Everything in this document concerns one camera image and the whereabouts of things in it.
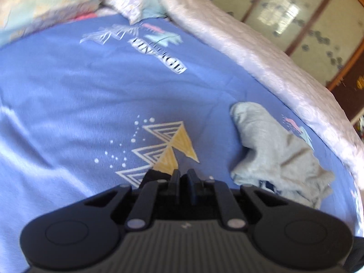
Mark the light grey pants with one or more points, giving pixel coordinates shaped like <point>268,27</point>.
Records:
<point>273,148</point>

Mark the small floral pillow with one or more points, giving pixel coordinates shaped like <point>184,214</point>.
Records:
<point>133,0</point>

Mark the sliding wardrobe doors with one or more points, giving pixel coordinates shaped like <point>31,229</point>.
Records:
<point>287,14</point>

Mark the blue printed bedsheet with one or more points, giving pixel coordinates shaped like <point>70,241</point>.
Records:
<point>71,105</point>

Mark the large floral pillow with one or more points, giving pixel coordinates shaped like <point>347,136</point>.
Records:
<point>45,2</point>

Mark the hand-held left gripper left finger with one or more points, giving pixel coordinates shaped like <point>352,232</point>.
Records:
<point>175,182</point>

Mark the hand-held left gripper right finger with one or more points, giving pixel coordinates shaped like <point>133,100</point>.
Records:
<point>192,183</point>

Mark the pale pink quilt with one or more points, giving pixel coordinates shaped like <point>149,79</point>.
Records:
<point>256,54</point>

